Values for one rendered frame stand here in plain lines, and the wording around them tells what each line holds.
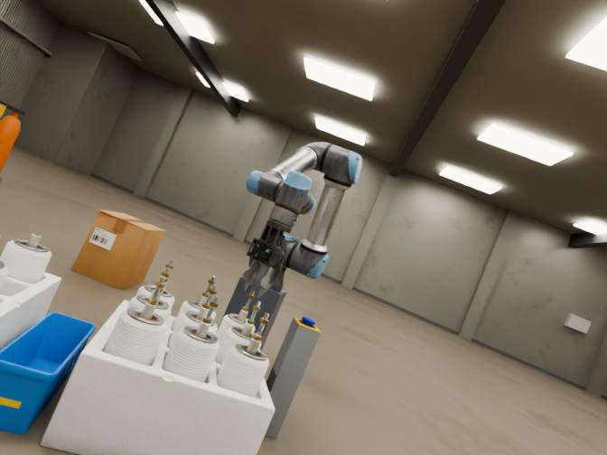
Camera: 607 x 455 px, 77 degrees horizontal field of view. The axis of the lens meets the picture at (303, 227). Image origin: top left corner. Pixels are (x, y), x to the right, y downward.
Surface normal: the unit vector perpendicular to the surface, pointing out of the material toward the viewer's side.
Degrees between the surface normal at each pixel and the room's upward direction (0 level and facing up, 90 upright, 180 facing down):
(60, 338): 88
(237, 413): 90
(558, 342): 90
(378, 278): 90
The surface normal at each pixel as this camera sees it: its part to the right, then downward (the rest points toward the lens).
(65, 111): -0.11, -0.10
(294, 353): 0.26, 0.06
